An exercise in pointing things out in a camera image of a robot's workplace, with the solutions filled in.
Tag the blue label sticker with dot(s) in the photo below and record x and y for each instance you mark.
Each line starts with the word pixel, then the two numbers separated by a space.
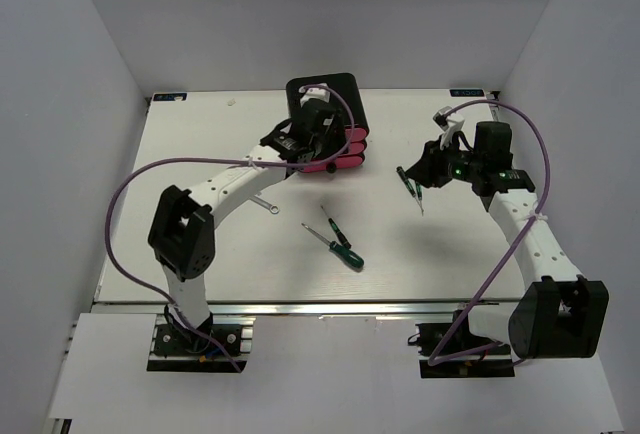
pixel 169 97
pixel 466 93

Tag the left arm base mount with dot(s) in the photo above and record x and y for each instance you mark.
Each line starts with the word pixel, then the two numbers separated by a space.
pixel 175 350

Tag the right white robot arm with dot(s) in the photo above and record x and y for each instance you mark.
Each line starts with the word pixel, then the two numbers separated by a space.
pixel 561 313

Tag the aluminium table rail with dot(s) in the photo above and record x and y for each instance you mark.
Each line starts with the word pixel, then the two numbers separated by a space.
pixel 294 308

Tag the black drawer cabinet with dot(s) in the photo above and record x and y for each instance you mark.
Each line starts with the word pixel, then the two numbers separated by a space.
pixel 344 84

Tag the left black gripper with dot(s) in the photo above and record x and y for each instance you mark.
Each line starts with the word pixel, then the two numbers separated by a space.
pixel 336 139

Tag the small black green screwdriver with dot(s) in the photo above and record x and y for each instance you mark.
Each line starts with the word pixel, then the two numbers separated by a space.
pixel 341 237

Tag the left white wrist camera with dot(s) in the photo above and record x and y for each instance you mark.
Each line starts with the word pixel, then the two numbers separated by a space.
pixel 316 91

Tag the large green handle screwdriver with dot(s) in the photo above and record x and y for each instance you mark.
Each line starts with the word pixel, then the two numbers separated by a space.
pixel 346 255

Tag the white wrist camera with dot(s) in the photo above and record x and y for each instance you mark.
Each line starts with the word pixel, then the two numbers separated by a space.
pixel 316 91
pixel 450 122

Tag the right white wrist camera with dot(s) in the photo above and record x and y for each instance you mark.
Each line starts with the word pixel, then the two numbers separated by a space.
pixel 450 122

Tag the silver wrench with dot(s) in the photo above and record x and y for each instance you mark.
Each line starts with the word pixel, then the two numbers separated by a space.
pixel 273 209

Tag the left blue label sticker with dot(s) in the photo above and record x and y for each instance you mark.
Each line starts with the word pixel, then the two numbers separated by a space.
pixel 169 97

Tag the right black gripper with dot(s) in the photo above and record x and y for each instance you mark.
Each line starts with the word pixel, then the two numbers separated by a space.
pixel 428 170

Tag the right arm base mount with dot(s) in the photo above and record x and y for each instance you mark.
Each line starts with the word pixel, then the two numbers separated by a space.
pixel 471 357

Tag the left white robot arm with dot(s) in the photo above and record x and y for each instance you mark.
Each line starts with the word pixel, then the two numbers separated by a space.
pixel 182 233

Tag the small precision screwdriver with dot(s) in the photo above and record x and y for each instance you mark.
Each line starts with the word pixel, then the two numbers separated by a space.
pixel 419 196
pixel 407 183

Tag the right blue label sticker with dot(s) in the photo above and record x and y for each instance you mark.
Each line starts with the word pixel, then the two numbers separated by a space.
pixel 466 93

